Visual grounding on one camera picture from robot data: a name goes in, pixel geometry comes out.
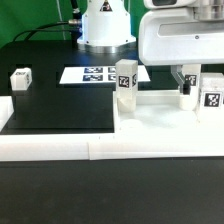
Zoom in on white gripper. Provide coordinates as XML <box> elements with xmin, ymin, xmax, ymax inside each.
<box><xmin>138</xmin><ymin>8</ymin><xmax>224</xmax><ymax>94</ymax></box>

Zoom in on white square tabletop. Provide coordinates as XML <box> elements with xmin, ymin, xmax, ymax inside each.
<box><xmin>113</xmin><ymin>90</ymin><xmax>224</xmax><ymax>134</ymax></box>

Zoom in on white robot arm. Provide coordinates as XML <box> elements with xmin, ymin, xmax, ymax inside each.
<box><xmin>78</xmin><ymin>0</ymin><xmax>224</xmax><ymax>84</ymax></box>

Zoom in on white base AprilTag sheet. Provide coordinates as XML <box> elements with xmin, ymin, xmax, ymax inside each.
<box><xmin>60</xmin><ymin>65</ymin><xmax>150</xmax><ymax>84</ymax></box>

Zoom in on white U-shaped obstacle fence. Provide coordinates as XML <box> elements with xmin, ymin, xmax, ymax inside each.
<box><xmin>0</xmin><ymin>95</ymin><xmax>224</xmax><ymax>163</ymax></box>

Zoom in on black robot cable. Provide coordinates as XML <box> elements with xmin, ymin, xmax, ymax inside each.
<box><xmin>12</xmin><ymin>0</ymin><xmax>83</xmax><ymax>42</ymax></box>

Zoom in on thin light cable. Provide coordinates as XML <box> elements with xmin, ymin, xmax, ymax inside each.
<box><xmin>56</xmin><ymin>0</ymin><xmax>66</xmax><ymax>42</ymax></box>

